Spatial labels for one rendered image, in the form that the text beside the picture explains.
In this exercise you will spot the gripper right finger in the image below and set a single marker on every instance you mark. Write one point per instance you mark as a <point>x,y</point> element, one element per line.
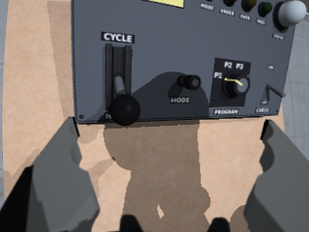
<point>279,199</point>

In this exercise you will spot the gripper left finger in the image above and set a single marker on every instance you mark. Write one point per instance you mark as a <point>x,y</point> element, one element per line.
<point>53,194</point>

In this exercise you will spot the dark grey control console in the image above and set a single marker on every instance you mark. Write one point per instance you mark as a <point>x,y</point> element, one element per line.
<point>152,48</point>

